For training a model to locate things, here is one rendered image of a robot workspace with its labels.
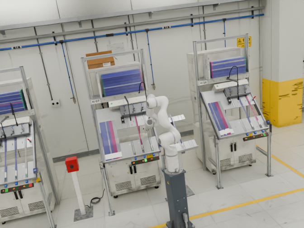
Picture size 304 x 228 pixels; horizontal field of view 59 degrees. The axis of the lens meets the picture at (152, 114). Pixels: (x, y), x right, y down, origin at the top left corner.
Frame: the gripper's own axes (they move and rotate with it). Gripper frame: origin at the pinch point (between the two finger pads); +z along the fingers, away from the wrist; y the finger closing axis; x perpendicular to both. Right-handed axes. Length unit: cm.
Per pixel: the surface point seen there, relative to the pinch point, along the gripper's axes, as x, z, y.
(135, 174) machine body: 48, 45, 23
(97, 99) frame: -50, 1, 53
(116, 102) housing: -42, 0, 30
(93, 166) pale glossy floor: 11, 156, 83
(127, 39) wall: -185, 89, -15
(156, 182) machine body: 64, 55, -4
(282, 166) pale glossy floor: 82, 48, -188
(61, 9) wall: -236, 56, 85
